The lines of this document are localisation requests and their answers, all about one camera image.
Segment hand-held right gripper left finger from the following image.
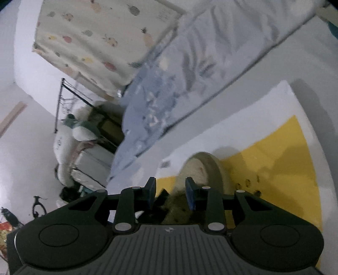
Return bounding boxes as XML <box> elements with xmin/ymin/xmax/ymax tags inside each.
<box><xmin>68</xmin><ymin>177</ymin><xmax>157</xmax><ymax>234</ymax></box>

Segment cardboard box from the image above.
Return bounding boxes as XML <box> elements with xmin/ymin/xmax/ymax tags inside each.
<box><xmin>89</xmin><ymin>106</ymin><xmax>125</xmax><ymax>146</ymax></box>

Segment white and yellow mailing bag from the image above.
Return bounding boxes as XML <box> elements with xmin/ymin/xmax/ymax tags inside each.
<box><xmin>154</xmin><ymin>80</ymin><xmax>327</xmax><ymax>275</ymax></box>

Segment grey and white plush toy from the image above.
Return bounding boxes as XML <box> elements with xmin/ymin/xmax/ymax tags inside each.
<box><xmin>53</xmin><ymin>114</ymin><xmax>102</xmax><ymax>186</ymax></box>

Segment blue printed duvet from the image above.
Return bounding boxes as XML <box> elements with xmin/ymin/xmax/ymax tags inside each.
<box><xmin>106</xmin><ymin>0</ymin><xmax>315</xmax><ymax>189</ymax></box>

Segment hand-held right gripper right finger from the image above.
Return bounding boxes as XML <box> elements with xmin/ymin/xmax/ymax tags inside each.
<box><xmin>185</xmin><ymin>177</ymin><xmax>272</xmax><ymax>234</ymax></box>

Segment white quilted storage bag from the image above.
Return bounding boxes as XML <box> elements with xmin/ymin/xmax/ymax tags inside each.
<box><xmin>70</xmin><ymin>144</ymin><xmax>117</xmax><ymax>189</ymax></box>

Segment olive and beige shoe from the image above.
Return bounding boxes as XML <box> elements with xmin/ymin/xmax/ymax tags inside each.
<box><xmin>156</xmin><ymin>152</ymin><xmax>236</xmax><ymax>225</ymax></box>

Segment black metal clothes rack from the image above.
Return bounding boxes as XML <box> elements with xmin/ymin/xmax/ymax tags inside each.
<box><xmin>54</xmin><ymin>77</ymin><xmax>128</xmax><ymax>149</ymax></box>

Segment pineapple print cloth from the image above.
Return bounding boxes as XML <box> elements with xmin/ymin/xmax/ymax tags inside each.
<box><xmin>32</xmin><ymin>0</ymin><xmax>188</xmax><ymax>101</ymax></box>

